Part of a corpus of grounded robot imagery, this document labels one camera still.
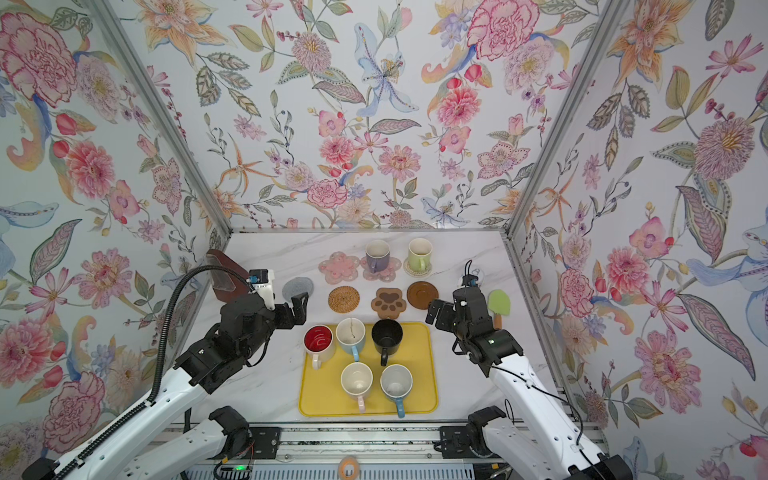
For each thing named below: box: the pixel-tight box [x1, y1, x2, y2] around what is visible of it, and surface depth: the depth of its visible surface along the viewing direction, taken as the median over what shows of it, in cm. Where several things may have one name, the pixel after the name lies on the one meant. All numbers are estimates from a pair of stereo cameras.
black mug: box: [371, 318, 403, 367], surface depth 86 cm
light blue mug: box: [335, 317, 366, 363], surface depth 86 cm
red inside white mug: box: [303, 324, 334, 370], surface depth 86 cm
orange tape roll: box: [338, 455, 361, 480], surface depth 72 cm
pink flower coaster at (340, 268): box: [318, 251, 360, 285], surface depth 112 cm
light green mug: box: [408, 238, 433, 273], surface depth 105 cm
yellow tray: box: [298, 322, 438, 416], surface depth 86 cm
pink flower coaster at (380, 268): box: [359, 256, 402, 283], surface depth 109 cm
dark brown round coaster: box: [406, 281, 439, 310], surface depth 105 cm
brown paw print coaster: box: [371, 287, 407, 319], surface depth 102 cm
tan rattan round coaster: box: [328, 285, 360, 314], surface depth 103 cm
